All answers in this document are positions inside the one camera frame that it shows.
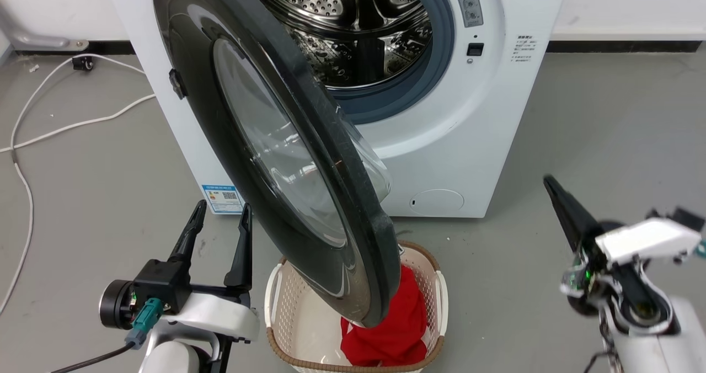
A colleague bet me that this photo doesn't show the small printed text label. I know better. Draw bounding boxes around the small printed text label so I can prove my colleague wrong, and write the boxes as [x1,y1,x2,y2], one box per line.
[511,35,535,64]

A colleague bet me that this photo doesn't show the stainless steel washer drum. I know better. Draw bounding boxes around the stainless steel washer drum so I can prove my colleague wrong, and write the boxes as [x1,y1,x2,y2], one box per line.
[256,0,434,89]

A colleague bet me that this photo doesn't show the blue-grey rubber door gasket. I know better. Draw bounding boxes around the blue-grey rubber door gasket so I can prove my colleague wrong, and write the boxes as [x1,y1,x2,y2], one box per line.
[237,0,456,125]

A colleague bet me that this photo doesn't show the black round washer door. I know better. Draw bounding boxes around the black round washer door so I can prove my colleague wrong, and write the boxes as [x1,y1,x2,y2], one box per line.
[151,0,402,328]

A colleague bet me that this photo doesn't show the grey warning sticker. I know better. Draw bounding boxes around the grey warning sticker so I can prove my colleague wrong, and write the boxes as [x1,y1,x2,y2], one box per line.
[451,0,484,28]

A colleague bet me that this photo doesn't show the round white filter cover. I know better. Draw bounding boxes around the round white filter cover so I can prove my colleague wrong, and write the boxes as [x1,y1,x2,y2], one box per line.
[409,189,465,217]

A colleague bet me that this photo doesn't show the blue energy label sticker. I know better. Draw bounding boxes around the blue energy label sticker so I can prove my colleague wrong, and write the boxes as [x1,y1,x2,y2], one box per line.
[201,184,245,214]

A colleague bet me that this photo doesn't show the teal cable connector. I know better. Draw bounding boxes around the teal cable connector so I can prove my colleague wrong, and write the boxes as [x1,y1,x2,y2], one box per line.
[125,298,164,350]

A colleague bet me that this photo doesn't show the white plastic laundry basket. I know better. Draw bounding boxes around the white plastic laundry basket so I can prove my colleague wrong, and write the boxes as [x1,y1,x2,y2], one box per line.
[264,240,449,373]

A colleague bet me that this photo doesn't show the red garment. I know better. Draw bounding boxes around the red garment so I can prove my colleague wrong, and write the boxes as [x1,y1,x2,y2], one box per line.
[340,265,430,367]

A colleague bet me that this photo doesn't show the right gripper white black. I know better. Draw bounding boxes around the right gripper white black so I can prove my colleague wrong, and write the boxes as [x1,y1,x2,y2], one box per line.
[543,175,706,307]

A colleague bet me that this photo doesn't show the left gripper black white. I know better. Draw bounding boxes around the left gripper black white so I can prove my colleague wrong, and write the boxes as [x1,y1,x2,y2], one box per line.
[131,199,261,344]

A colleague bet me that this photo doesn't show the white curved appliance base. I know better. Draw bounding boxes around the white curved appliance base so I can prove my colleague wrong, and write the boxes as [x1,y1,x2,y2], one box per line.
[0,1,89,52]

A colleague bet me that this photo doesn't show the black door latch hook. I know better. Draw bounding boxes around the black door latch hook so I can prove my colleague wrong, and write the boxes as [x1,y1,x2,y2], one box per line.
[168,69,188,100]

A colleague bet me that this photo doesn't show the white front-load washing machine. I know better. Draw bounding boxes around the white front-load washing machine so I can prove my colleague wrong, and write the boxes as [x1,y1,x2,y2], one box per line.
[102,0,571,219]

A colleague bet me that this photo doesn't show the white floor cable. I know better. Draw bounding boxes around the white floor cable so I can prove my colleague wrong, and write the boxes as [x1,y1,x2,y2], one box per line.
[0,54,146,315]
[0,93,157,153]

